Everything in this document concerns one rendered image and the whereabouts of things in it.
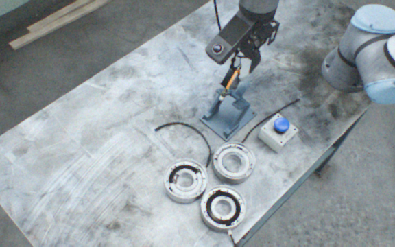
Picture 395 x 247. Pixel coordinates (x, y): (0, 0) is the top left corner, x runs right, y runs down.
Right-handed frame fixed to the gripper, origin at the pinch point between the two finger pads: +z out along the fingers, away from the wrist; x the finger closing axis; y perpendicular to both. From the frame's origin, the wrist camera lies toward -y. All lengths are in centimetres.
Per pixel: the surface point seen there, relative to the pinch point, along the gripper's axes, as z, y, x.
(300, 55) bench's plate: 19.6, 34.4, -0.2
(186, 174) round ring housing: 18.0, -19.5, -4.9
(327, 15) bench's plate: 20, 55, 4
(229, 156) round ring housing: 17.6, -8.5, -9.0
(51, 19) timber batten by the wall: 97, 23, 138
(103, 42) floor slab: 100, 34, 108
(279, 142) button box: 15.2, 2.6, -15.7
